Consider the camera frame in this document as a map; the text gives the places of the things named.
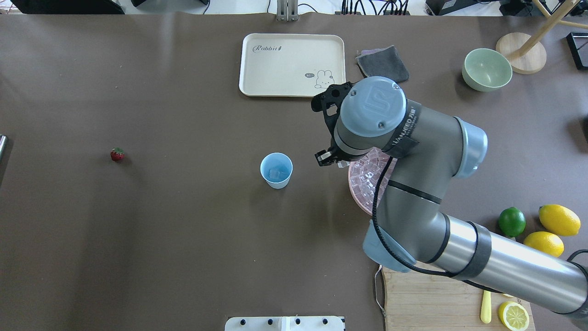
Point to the grey folded cloth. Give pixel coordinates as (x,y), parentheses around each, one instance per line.
(383,62)

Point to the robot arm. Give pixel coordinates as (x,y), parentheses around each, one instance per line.
(429,149)

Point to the clear ice cubes pile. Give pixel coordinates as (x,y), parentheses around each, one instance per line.
(367,177)

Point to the pink bowl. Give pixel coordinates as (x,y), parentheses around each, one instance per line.
(363,197)

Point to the metal muddler with black cap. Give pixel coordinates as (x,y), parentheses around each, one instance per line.
(3,144)

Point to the cream rabbit tray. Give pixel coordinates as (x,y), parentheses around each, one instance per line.
(290,65)

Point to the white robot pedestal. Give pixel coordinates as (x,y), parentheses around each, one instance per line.
(286,323)

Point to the clear ice cube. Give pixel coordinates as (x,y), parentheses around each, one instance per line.
(276,175)

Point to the lemon half slice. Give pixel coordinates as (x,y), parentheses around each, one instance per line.
(514,316)

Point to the light blue cup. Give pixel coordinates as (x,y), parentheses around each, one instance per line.
(276,160)

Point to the yellow lemon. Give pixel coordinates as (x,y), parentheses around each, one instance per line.
(545,242)
(559,220)

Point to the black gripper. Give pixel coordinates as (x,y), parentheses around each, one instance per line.
(327,156)

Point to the red strawberry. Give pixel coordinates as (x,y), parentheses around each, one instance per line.
(117,154)

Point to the green lime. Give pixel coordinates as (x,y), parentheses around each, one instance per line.
(512,222)

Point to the aluminium frame post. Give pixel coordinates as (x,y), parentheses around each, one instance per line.
(287,10)

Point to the green bowl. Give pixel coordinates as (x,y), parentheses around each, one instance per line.
(486,70)

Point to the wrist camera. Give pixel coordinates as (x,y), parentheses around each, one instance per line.
(329,103)

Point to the yellow plastic knife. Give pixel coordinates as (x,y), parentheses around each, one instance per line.
(486,307)

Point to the wooden stand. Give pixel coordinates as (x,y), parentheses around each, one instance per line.
(525,53)

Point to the wooden cutting board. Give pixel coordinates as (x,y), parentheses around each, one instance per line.
(418,302)

